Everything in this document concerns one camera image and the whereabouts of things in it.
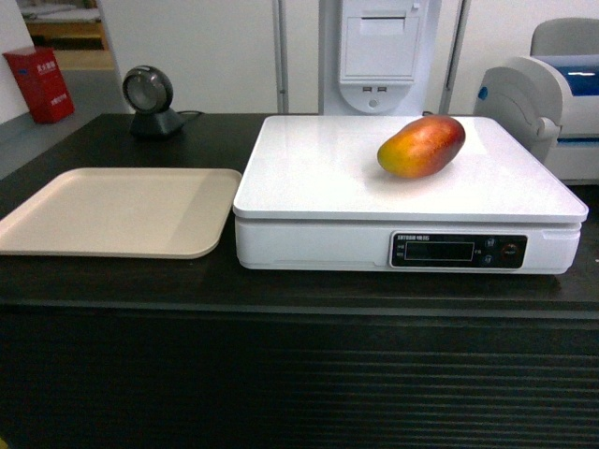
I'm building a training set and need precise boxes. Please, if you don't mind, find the red yellow mango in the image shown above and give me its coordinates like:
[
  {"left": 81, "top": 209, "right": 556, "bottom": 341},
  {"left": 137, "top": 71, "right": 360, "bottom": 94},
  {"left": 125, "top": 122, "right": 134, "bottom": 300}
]
[{"left": 377, "top": 115, "right": 466, "bottom": 179}]

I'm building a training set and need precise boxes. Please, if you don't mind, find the white digital checkout scale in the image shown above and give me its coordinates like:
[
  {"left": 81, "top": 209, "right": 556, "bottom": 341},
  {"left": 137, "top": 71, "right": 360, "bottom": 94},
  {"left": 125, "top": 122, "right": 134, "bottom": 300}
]
[{"left": 233, "top": 116, "right": 589, "bottom": 274}]

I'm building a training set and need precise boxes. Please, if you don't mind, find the black checkout counter cabinet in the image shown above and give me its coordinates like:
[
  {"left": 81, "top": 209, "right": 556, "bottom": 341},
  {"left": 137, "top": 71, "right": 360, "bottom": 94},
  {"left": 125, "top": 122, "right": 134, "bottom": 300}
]
[{"left": 0, "top": 111, "right": 599, "bottom": 449}]

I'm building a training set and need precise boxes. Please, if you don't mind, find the beige plastic tray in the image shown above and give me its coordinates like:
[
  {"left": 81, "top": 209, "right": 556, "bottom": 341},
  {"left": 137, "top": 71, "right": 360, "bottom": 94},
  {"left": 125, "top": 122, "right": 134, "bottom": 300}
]
[{"left": 1, "top": 168, "right": 241, "bottom": 259}]

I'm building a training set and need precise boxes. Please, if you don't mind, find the white receipt printer kiosk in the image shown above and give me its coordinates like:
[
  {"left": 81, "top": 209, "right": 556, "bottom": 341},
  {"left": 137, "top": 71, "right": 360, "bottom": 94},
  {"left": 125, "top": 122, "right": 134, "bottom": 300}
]
[{"left": 318, "top": 0, "right": 441, "bottom": 116}]

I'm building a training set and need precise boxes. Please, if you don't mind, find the black barcode scanner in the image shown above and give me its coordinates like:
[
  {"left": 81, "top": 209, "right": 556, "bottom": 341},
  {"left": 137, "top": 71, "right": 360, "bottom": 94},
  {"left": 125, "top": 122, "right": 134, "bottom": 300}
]
[{"left": 122, "top": 65, "right": 183, "bottom": 139}]

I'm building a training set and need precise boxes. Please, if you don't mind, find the grey metal pole right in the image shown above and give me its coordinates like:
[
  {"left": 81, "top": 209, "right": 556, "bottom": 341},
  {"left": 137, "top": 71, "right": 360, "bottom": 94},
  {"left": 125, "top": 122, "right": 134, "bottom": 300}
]
[{"left": 439, "top": 0, "right": 471, "bottom": 114}]

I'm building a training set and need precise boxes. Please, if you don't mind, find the grey metal pole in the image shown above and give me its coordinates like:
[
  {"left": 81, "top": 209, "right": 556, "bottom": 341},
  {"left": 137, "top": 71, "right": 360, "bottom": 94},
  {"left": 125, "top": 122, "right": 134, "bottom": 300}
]
[
  {"left": 271, "top": 0, "right": 289, "bottom": 114},
  {"left": 439, "top": 0, "right": 471, "bottom": 114}
]

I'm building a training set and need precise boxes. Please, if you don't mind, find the grey metal pole left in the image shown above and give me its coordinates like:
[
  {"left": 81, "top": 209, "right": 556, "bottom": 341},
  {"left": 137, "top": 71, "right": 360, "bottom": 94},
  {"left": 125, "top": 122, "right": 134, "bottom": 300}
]
[{"left": 271, "top": 0, "right": 289, "bottom": 114}]

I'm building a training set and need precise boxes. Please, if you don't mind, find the white blue label printer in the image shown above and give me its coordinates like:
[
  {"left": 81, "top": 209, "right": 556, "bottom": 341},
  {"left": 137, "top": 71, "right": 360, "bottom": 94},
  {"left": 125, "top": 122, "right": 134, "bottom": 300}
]
[{"left": 475, "top": 54, "right": 598, "bottom": 185}]

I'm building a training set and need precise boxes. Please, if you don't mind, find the wooden shelf background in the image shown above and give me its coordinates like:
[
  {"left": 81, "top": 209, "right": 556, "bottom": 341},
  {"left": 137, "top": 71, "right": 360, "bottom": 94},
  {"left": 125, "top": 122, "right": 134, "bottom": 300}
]
[{"left": 17, "top": 1, "right": 114, "bottom": 70}]

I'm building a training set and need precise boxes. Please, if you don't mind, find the red fire extinguisher box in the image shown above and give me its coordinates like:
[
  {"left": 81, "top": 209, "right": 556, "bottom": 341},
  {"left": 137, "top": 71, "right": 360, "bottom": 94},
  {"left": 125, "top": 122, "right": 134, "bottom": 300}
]
[{"left": 3, "top": 46, "right": 75, "bottom": 124}]

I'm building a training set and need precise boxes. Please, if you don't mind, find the grey chair back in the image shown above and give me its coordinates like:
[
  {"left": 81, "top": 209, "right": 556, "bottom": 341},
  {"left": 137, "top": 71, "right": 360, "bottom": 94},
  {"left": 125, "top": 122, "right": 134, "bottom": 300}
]
[{"left": 530, "top": 18, "right": 598, "bottom": 56}]

